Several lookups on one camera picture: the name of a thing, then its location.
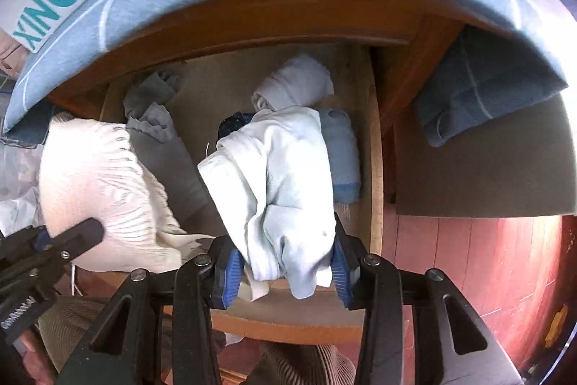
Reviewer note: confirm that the light blue underwear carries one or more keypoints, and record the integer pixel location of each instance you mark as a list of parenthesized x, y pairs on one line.
[(342, 150)]

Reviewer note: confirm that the yellow plastic item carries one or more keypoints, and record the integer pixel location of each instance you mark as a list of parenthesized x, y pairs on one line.
[(556, 324)]

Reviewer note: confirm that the plastic-wrapped leaf print bedding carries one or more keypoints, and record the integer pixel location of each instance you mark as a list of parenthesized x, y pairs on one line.
[(18, 186)]

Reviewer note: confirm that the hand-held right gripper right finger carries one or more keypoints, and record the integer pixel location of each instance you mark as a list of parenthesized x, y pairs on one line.
[(345, 276)]

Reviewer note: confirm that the wooden drawer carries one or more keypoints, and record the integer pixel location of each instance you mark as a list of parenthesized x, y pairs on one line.
[(203, 87)]

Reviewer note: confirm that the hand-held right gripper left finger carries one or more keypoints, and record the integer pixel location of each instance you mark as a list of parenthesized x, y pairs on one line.
[(227, 276)]

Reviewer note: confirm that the dark blue patterned underwear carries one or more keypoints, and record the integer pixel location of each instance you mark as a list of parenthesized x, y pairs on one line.
[(232, 123)]

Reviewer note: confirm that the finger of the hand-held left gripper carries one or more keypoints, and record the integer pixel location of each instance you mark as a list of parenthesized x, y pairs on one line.
[(81, 234), (27, 240)]

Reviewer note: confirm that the person's right leg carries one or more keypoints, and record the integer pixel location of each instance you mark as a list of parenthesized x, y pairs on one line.
[(306, 367)]

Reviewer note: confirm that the grey socks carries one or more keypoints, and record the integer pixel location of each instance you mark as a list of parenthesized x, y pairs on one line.
[(157, 141)]

